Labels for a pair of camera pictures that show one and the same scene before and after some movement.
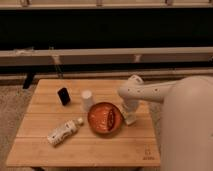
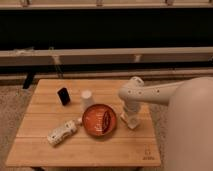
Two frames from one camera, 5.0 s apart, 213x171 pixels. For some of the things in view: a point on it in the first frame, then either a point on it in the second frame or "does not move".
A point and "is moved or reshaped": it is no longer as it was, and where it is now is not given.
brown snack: x=111 y=120 to x=106 y=122
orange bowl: x=104 y=117 is moved or reshaped
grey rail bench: x=75 y=56 does not move
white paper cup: x=87 y=100 does not move
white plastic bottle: x=67 y=128 does not move
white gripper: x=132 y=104 does not move
